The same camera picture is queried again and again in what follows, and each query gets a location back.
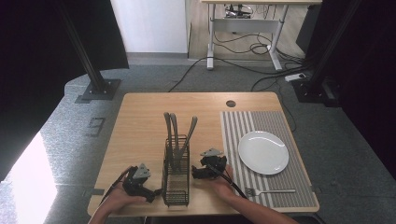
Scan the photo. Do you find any grey striped placemat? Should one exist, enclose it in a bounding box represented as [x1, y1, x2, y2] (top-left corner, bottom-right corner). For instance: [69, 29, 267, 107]
[219, 110, 319, 210]

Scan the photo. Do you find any white plate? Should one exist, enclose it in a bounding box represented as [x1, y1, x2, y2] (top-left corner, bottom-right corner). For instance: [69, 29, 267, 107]
[237, 130, 290, 176]

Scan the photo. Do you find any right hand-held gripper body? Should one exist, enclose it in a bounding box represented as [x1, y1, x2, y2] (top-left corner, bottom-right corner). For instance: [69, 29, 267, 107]
[199, 147, 228, 180]

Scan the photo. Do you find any black wire cutlery holder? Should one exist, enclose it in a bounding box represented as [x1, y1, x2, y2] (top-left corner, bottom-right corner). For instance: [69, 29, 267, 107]
[161, 133, 191, 208]

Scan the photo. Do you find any person's left hand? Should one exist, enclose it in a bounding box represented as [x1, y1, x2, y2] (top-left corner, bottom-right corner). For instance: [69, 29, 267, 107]
[102, 182, 148, 217]

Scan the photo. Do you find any metal cutlery piece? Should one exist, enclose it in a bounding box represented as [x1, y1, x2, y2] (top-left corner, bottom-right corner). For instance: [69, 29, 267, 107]
[177, 116, 199, 162]
[169, 112, 181, 166]
[163, 111, 174, 166]

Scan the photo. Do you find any black floor cable bundle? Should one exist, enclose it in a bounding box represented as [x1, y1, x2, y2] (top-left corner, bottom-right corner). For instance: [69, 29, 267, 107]
[212, 31, 316, 133]

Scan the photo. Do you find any metal fork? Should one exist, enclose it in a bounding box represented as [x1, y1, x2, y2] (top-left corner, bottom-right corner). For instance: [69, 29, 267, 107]
[244, 187, 297, 198]

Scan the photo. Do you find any dark curtain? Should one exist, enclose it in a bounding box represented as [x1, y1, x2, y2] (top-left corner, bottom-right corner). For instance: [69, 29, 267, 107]
[0, 0, 131, 183]
[295, 0, 396, 173]

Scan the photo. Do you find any hand-held gripper black cable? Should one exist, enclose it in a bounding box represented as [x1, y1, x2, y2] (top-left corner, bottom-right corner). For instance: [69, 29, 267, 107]
[205, 163, 248, 200]
[99, 165, 134, 206]

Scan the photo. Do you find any right hand-held gripper black cable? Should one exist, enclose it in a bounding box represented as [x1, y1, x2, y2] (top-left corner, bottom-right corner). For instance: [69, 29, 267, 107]
[205, 163, 248, 200]

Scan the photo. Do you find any white-legged desk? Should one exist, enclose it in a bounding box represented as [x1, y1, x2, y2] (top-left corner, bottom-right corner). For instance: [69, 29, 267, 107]
[200, 0, 323, 72]

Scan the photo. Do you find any person's right hand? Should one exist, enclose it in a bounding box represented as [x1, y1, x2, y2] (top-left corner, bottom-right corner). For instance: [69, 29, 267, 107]
[205, 163, 243, 201]

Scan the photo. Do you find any electronics under desk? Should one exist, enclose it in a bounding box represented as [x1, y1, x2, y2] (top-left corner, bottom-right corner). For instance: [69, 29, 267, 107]
[223, 3, 254, 20]

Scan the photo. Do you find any white power strip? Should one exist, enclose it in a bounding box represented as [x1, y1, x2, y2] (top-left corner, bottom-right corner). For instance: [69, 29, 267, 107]
[283, 72, 308, 83]

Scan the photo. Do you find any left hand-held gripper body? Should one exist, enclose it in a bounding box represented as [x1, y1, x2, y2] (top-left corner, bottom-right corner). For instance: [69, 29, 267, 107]
[121, 162, 151, 198]

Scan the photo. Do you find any left hand-held gripper black cable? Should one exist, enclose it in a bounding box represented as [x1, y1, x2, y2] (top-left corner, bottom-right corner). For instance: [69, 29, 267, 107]
[99, 165, 134, 206]

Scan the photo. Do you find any black metal stand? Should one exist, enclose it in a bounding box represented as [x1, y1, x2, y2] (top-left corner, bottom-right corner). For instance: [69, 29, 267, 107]
[291, 0, 364, 105]
[53, 0, 122, 105]

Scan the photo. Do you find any floor socket cover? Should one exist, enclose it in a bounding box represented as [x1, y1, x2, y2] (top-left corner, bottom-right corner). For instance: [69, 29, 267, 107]
[86, 117, 106, 137]

